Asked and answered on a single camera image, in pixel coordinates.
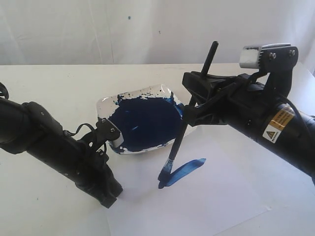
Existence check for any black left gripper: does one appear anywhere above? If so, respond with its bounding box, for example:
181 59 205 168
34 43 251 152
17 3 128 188
63 130 123 208

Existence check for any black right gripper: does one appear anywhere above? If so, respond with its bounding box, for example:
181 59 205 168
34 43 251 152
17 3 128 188
182 71 273 140

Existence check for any black paintbrush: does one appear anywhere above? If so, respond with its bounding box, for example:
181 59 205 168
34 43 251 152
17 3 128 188
158 41 219 189

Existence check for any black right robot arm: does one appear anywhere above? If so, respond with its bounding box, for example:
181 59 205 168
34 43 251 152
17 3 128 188
109 70 315 188

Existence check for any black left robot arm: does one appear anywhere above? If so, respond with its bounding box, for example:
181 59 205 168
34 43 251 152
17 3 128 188
0 98 123 208

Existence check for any white dish with blue paint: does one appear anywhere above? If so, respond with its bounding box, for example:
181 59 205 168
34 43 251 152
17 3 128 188
96 85 183 154

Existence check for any white paper sheet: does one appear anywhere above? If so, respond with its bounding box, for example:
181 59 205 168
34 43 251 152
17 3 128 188
99 134 274 236

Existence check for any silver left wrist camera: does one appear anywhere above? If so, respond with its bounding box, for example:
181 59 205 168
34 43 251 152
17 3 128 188
96 118 124 148

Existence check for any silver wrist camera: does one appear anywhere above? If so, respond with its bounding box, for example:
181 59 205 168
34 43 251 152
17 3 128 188
239 43 299 73
96 118 124 148

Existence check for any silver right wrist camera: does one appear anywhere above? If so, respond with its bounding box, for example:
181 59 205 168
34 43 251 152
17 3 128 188
239 43 299 73

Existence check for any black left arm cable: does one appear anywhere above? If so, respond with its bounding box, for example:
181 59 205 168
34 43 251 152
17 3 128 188
0 82 109 158

